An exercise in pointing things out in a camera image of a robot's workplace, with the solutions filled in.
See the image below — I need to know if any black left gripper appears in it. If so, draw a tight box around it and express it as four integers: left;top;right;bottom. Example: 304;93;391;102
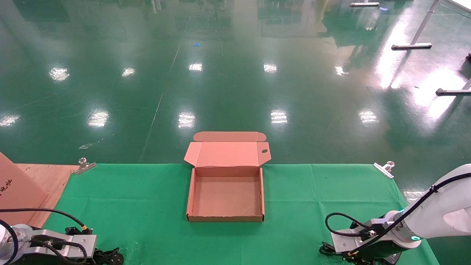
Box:
15;256;97;265

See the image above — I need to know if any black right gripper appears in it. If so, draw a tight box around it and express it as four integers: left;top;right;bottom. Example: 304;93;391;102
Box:
353;242;404;265

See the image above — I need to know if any open brown cardboard box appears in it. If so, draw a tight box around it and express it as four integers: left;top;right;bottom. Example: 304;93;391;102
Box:
184;131;272;223

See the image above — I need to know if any brown printed cardboard sheet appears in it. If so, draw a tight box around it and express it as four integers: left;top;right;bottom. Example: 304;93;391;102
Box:
0;152;49;229

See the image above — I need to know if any metal binder clip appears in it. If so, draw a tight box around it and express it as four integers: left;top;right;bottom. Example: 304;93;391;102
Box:
74;158;97;176
373;161;395;179

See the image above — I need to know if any green table cloth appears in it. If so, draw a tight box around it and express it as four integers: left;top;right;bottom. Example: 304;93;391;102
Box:
42;164;440;265

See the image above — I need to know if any dark grey table foot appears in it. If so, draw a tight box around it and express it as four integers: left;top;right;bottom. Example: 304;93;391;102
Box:
436;78;471;97

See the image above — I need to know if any grey table leg with foot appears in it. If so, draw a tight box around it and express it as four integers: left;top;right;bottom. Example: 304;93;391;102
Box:
391;0;440;50

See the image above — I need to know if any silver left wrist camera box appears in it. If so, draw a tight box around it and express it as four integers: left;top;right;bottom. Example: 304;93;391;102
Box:
31;229;97;259

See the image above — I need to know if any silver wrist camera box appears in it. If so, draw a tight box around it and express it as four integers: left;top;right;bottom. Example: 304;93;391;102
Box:
330;218;393;255
31;229;97;259

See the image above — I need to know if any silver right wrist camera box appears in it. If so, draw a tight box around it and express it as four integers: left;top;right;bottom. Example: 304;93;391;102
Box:
330;218;393;255

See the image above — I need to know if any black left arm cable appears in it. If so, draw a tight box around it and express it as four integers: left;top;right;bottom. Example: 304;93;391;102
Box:
0;208;93;265

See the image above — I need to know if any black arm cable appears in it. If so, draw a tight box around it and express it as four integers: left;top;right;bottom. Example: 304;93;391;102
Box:
325;172;471;255
0;208;93;265

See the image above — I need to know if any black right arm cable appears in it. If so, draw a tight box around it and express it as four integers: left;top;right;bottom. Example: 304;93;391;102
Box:
325;172;471;255

